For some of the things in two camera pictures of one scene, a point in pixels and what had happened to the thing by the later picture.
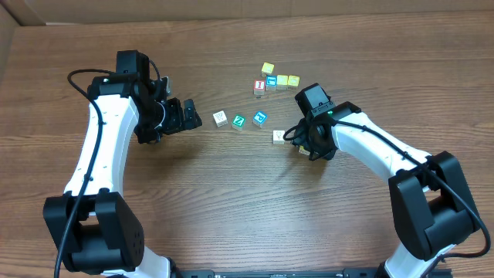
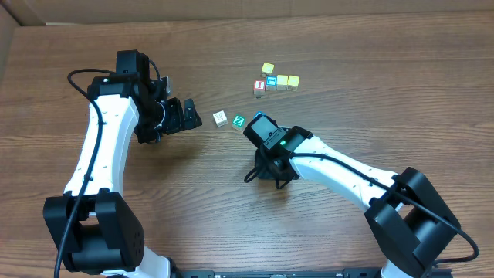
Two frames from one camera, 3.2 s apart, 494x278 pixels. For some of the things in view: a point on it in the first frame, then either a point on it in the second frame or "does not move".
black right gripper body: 302,140 to 264,170
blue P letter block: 259,118 does not move
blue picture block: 271,83 does not move
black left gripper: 179,116 does not move
